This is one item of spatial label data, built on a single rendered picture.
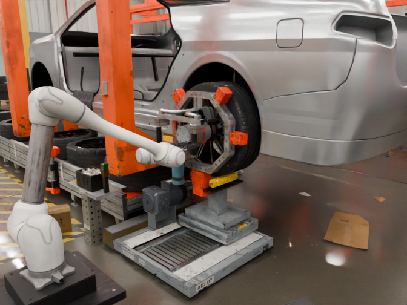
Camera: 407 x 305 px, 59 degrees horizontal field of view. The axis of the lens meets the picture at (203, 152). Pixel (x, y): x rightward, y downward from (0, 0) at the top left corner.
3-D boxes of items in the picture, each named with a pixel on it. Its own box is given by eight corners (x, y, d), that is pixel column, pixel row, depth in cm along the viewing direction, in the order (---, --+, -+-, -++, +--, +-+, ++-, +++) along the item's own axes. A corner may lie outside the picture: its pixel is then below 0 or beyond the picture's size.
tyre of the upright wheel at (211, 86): (283, 137, 234) (231, 61, 252) (262, 143, 217) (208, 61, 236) (226, 186, 277) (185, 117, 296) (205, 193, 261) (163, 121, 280)
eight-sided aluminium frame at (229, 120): (234, 177, 236) (236, 94, 222) (228, 180, 231) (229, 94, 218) (178, 161, 272) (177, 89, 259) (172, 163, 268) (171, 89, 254)
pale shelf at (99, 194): (119, 194, 249) (118, 190, 248) (96, 201, 237) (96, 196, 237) (88, 180, 278) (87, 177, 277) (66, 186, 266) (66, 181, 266)
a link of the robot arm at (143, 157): (155, 160, 204) (171, 163, 195) (132, 165, 193) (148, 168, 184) (154, 141, 202) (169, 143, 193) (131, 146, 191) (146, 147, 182)
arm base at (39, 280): (42, 295, 148) (39, 283, 147) (19, 275, 162) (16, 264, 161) (81, 275, 162) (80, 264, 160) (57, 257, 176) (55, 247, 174)
